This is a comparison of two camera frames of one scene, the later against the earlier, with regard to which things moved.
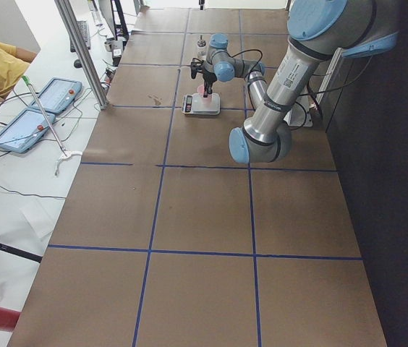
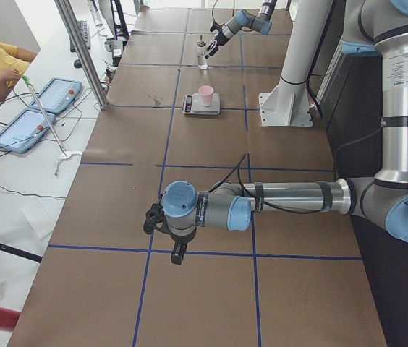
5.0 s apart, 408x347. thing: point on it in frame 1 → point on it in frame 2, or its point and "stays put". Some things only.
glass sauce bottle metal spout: [202, 50] stays put
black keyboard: [84, 29] stays put
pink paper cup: [205, 100] stays put
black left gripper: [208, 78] → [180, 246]
